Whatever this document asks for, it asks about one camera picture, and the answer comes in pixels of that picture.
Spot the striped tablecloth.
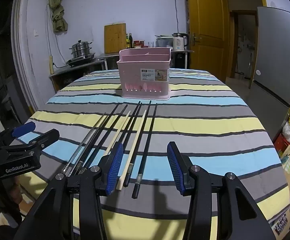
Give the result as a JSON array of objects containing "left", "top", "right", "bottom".
[{"left": 10, "top": 69, "right": 290, "bottom": 240}]

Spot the low kitchen counter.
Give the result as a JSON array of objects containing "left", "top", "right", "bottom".
[{"left": 49, "top": 60, "right": 105, "bottom": 92}]

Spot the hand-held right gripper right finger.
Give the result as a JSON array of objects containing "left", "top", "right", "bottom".
[{"left": 167, "top": 141, "right": 277, "bottom": 240}]

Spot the black wall cable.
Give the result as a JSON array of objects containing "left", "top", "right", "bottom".
[{"left": 172, "top": 0, "right": 181, "bottom": 34}]

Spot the wooden cutting board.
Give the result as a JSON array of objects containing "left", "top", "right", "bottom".
[{"left": 104, "top": 23, "right": 127, "bottom": 54}]

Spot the beige wooden chopstick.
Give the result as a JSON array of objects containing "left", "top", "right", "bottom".
[
  {"left": 116, "top": 110, "right": 147, "bottom": 192},
  {"left": 103, "top": 110, "right": 131, "bottom": 156}
]

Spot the silver metal chopstick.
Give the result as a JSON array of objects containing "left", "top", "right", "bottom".
[
  {"left": 63, "top": 112, "right": 106, "bottom": 173},
  {"left": 70, "top": 114, "right": 109, "bottom": 177}
]

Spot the clear plastic container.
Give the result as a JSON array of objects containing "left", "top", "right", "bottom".
[{"left": 156, "top": 35, "right": 174, "bottom": 48}]

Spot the steel steamer pot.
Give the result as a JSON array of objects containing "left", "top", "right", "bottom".
[{"left": 71, "top": 39, "right": 93, "bottom": 58}]

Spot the white electric kettle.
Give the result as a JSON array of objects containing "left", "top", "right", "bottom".
[{"left": 172, "top": 32, "right": 190, "bottom": 51}]

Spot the pink plastic utensil basket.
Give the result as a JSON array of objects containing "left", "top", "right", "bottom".
[{"left": 116, "top": 48, "right": 172, "bottom": 101}]

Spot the black chopstick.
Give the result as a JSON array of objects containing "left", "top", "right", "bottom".
[
  {"left": 120, "top": 101, "right": 141, "bottom": 147},
  {"left": 132, "top": 104, "right": 158, "bottom": 199},
  {"left": 122, "top": 102, "right": 143, "bottom": 155},
  {"left": 83, "top": 104, "right": 128, "bottom": 169},
  {"left": 123, "top": 101, "right": 152, "bottom": 187},
  {"left": 75, "top": 104, "right": 120, "bottom": 175}
]

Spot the hanging green cloth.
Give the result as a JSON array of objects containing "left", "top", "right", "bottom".
[{"left": 47, "top": 0, "right": 68, "bottom": 33}]

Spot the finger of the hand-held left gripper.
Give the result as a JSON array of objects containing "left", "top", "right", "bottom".
[
  {"left": 8, "top": 128, "right": 60, "bottom": 153},
  {"left": 0, "top": 121, "right": 36, "bottom": 146}
]

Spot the induction cooker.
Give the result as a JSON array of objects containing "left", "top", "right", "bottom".
[{"left": 66, "top": 53, "right": 96, "bottom": 67}]

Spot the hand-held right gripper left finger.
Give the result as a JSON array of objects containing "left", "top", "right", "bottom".
[{"left": 14, "top": 141, "right": 124, "bottom": 240}]

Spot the grey refrigerator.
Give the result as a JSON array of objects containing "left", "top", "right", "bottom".
[{"left": 249, "top": 6, "right": 290, "bottom": 135}]

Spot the yellow wooden door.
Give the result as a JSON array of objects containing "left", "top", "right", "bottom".
[{"left": 186, "top": 0, "right": 229, "bottom": 79}]

